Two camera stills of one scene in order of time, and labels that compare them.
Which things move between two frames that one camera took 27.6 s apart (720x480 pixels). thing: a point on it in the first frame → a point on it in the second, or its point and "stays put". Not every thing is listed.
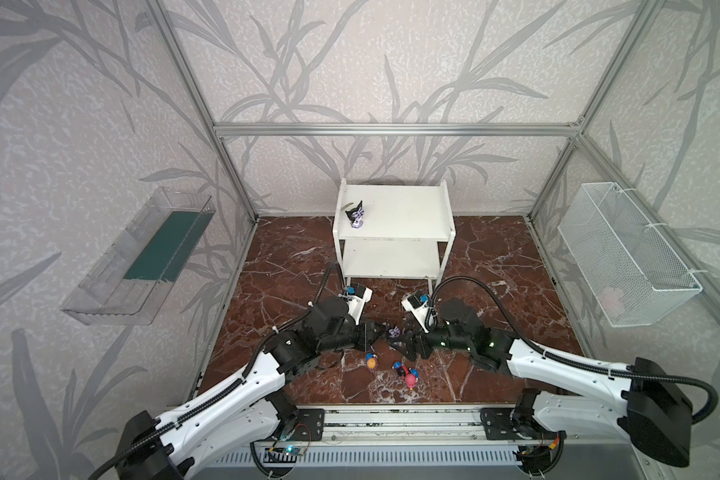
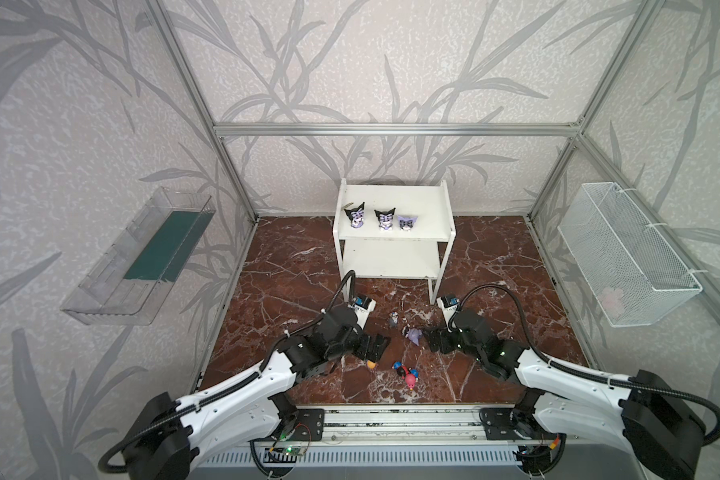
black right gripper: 416,344 → 447,341
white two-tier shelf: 393,231 stays put
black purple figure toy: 355,215 stays put
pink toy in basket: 612,300 stays put
